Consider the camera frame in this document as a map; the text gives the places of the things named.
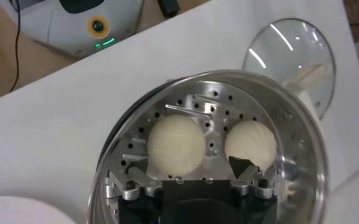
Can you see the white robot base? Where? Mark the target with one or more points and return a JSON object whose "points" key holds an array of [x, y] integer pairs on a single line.
{"points": [[66, 38]]}

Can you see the round glass pot lid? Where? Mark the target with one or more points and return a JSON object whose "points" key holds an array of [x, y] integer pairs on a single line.
{"points": [[282, 48]]}

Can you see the perforated steel steamer basket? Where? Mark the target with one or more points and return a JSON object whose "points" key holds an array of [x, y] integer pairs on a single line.
{"points": [[301, 158]]}

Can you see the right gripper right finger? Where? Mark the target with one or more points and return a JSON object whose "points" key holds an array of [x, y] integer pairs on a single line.
{"points": [[246, 179]]}

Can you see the round white plate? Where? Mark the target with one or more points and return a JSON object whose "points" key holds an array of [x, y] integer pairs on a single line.
{"points": [[20, 213]]}

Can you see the white steamed baozi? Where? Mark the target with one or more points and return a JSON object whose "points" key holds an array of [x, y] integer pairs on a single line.
{"points": [[176, 144], [250, 143]]}

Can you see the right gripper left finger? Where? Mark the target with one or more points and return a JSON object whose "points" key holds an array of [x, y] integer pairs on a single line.
{"points": [[145, 184]]}

